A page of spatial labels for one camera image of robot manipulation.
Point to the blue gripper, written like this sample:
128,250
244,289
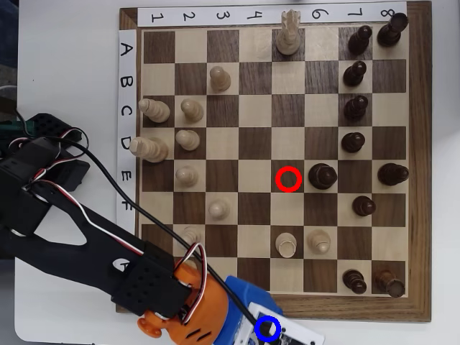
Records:
248,292

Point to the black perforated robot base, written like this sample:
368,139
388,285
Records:
50,124

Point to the light wooden rook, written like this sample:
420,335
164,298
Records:
285,245

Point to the light wooden bishop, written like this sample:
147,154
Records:
319,242
156,110

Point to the light wooden pawn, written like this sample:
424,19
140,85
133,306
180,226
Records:
187,140
192,234
192,111
219,210
220,81
187,176

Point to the dark wooden pawn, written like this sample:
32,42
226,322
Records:
359,41
355,108
354,281
354,75
363,206
353,142

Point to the dark pawn column 6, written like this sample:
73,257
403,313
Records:
322,177

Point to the reddish brown wooden rook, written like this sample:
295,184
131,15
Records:
390,284

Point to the light wooden king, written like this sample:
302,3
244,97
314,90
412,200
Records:
151,149

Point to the dark wooden king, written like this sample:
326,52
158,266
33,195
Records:
392,174

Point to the wooden chess board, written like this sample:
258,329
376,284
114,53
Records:
418,179

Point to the light wooden queen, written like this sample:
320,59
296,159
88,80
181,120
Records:
287,43

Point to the white paper letter strip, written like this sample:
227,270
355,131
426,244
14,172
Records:
125,72

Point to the white paper number strip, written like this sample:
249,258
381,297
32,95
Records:
251,16

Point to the dark wooden rook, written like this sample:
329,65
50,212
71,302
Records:
391,30

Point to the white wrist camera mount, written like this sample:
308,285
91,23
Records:
305,332

